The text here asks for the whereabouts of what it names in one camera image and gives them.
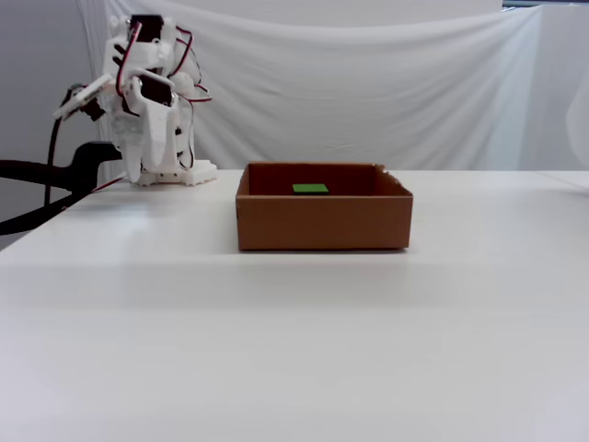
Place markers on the brown cardboard box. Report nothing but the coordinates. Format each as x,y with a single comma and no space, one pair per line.
322,221

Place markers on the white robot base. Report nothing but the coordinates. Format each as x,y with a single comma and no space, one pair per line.
184,175

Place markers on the black clamp stand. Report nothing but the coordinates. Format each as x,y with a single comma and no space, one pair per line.
87,161

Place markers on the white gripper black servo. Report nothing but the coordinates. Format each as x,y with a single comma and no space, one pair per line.
155,123

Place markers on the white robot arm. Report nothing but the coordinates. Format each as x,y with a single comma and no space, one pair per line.
156,50

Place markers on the white backdrop cloth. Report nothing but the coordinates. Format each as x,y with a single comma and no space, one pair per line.
368,92

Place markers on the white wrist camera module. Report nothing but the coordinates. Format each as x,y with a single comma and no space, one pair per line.
83,99

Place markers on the green cube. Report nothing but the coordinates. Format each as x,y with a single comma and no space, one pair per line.
310,188

